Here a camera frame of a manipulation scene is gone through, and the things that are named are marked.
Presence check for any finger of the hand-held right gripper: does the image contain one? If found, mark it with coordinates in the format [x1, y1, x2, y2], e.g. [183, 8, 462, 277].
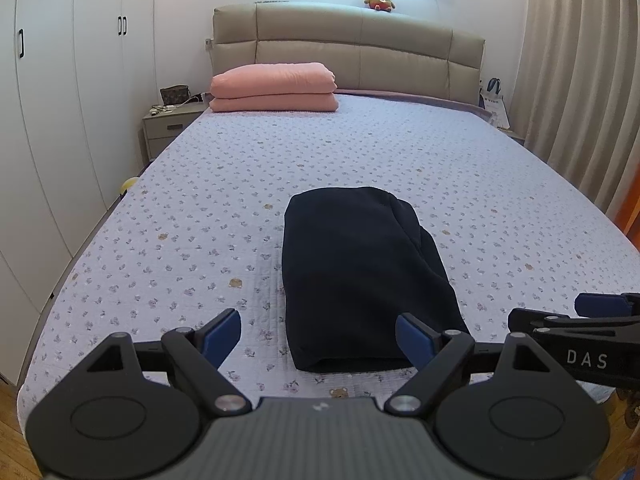
[507, 308, 640, 331]
[574, 291, 640, 319]

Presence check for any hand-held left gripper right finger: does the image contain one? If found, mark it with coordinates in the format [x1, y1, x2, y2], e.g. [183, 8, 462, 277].
[384, 312, 553, 414]

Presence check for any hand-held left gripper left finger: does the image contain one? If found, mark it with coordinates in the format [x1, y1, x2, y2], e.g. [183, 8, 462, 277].
[87, 308, 253, 416]

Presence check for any dark navy garment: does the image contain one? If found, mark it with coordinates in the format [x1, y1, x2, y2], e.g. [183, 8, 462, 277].
[281, 186, 471, 374]

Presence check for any orange object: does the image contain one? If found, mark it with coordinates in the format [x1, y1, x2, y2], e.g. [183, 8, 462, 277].
[616, 199, 640, 253]

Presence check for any floral quilted bedspread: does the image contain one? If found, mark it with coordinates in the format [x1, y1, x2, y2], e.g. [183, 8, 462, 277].
[17, 95, 640, 413]

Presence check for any grey nightstand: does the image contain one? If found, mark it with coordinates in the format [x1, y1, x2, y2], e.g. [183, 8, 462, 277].
[141, 102, 208, 162]

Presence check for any white tote bag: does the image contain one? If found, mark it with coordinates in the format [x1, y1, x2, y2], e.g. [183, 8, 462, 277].
[479, 77, 512, 131]

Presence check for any mauve bed sheet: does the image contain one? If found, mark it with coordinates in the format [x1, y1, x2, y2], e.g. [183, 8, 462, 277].
[334, 88, 495, 122]

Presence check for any beige pleated curtain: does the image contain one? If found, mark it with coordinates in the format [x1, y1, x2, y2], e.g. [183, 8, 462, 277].
[514, 0, 640, 223]

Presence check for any brown patterned handbag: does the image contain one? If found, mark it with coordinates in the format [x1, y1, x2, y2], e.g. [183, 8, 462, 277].
[160, 85, 191, 107]

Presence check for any pink folded blanket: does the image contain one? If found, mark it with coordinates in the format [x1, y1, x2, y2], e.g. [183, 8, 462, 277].
[209, 62, 340, 113]

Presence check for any white wardrobe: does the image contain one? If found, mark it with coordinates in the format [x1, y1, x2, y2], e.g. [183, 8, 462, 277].
[0, 0, 157, 386]

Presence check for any beige padded headboard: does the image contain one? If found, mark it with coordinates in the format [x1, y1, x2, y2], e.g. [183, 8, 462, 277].
[212, 2, 487, 109]

